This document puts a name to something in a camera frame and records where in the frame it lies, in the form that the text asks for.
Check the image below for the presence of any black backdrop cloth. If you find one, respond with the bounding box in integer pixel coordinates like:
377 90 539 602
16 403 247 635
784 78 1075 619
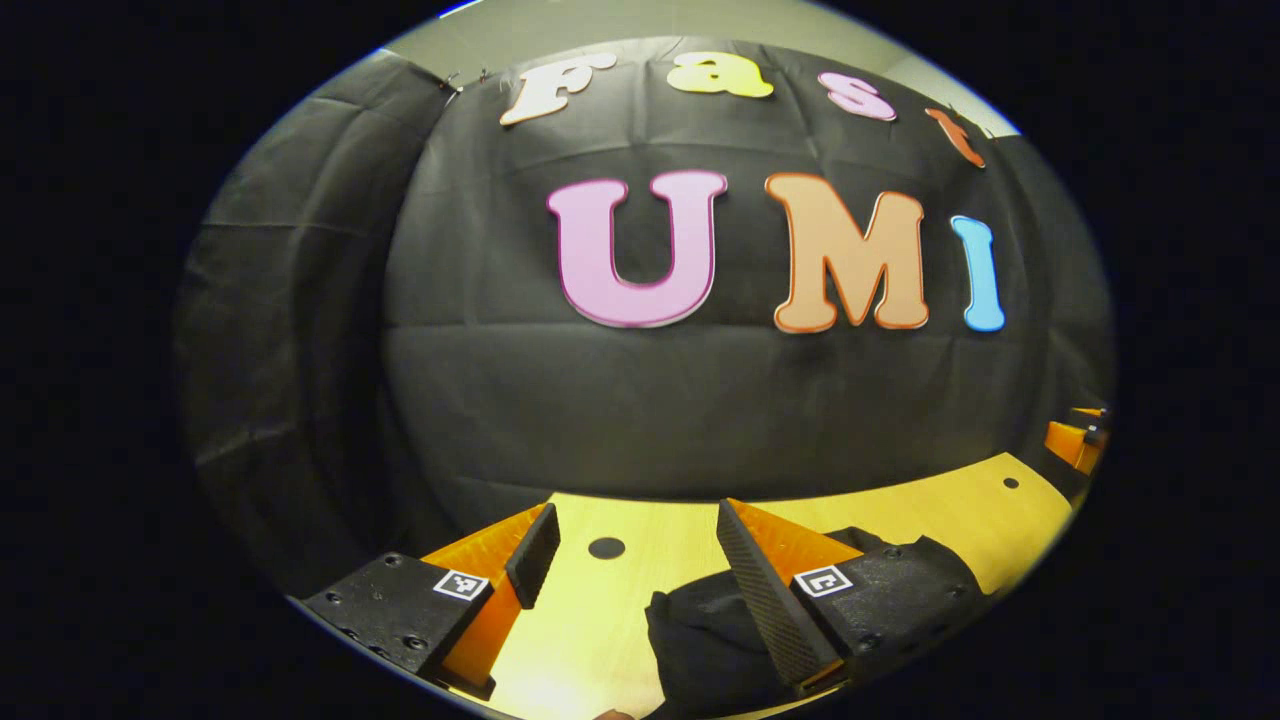
175 35 1116 601

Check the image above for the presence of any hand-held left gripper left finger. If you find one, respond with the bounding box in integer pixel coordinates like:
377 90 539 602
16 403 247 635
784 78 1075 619
300 502 563 701

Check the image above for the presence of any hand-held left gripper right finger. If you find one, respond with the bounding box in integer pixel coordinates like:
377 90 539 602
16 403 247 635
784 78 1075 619
716 498 986 696

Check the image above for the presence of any black button shirt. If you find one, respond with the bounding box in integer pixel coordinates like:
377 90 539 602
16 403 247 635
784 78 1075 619
645 527 986 719

